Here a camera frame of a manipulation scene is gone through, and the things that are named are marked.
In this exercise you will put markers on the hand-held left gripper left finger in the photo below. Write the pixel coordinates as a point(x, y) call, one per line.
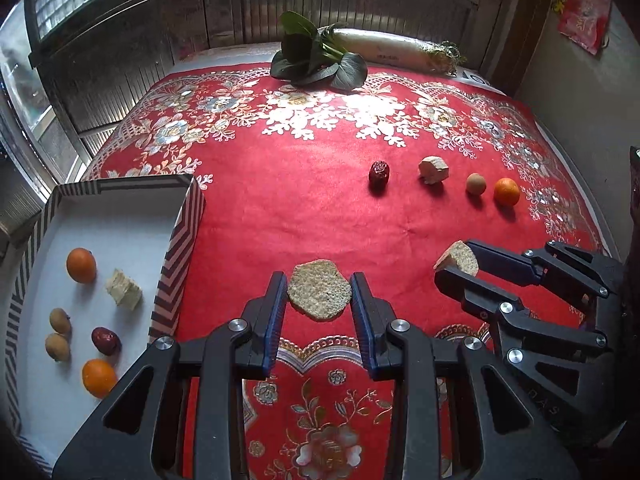
point(276, 315)

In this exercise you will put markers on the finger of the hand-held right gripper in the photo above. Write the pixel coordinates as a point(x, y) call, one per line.
point(505, 260)
point(470, 287)

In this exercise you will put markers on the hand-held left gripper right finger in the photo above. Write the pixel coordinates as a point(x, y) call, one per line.
point(361, 315)

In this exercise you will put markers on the small beige bread chunk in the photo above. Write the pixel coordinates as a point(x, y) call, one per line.
point(457, 259)

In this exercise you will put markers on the red date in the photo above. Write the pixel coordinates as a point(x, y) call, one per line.
point(379, 176)
point(105, 340)

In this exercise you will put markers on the large orange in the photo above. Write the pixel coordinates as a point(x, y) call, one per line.
point(99, 377)

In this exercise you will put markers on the striped cardboard box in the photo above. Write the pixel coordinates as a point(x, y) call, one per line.
point(75, 230)

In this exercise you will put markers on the small brown longan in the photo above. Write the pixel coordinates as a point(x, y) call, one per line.
point(476, 183)

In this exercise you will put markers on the red floral tablecloth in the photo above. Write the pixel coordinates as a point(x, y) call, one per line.
point(310, 200)

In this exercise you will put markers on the white radish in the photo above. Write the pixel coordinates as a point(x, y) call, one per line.
point(390, 47)

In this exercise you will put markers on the green bok choy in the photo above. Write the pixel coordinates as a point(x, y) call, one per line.
point(310, 60)

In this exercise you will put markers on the wooden slatted panel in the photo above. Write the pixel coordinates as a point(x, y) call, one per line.
point(360, 0)

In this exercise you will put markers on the red wall hanging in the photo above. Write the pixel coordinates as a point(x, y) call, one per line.
point(585, 10)

